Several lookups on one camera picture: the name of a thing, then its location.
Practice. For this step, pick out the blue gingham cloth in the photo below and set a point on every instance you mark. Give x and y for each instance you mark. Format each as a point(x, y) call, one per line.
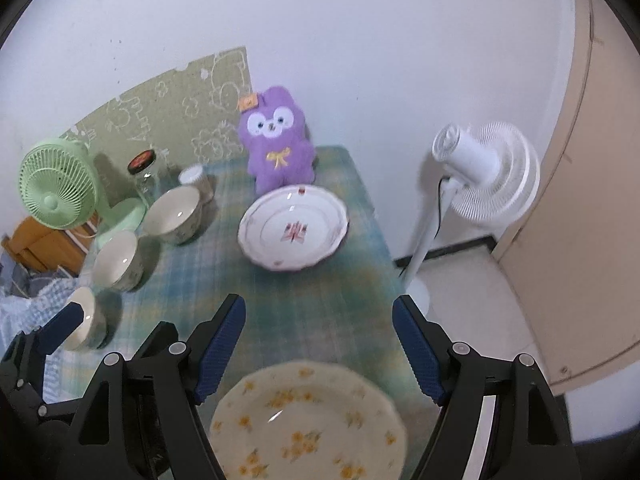
point(30, 305)

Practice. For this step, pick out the plaid tablecloth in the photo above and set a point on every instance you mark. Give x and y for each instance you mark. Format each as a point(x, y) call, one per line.
point(320, 310)

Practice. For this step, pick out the beige door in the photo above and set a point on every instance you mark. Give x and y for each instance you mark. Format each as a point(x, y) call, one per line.
point(590, 210)

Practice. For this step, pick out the medium cream bowl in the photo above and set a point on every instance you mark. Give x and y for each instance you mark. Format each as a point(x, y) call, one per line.
point(115, 260)

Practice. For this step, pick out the glass jar red lid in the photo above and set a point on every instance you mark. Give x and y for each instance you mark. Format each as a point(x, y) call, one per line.
point(147, 180)

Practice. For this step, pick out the large cream bowl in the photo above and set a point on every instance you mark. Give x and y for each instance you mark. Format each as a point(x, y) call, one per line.
point(172, 215)

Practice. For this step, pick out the cotton swab container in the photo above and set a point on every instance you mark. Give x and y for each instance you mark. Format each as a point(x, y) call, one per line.
point(192, 177)

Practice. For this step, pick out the white plate with red print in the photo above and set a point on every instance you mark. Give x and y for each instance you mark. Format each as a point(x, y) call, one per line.
point(295, 230)

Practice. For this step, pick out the green cartoon wall mat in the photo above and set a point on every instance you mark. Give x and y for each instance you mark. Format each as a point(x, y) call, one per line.
point(175, 105)

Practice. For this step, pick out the white standing fan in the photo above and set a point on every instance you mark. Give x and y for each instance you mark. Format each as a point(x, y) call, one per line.
point(480, 160)

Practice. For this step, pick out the yellow floral plate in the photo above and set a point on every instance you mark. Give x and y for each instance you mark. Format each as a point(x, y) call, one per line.
point(310, 425)

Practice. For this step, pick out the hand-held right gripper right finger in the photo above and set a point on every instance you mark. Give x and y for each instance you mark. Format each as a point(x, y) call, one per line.
point(417, 355)

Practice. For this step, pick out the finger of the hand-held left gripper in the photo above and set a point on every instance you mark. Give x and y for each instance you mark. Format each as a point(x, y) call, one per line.
point(65, 322)

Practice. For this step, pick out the small cream bowl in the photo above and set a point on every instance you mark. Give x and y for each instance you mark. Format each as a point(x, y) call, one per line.
point(97, 332)

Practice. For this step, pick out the orange wooden furniture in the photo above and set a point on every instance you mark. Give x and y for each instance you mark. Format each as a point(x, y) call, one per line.
point(35, 245)

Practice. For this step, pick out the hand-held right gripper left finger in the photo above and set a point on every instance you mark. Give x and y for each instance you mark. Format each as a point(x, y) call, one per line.
point(220, 350)

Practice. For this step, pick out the purple plush rabbit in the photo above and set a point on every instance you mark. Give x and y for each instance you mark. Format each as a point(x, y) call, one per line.
point(280, 160)

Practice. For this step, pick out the green desk fan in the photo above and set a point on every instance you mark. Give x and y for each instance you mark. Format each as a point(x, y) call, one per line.
point(55, 185)

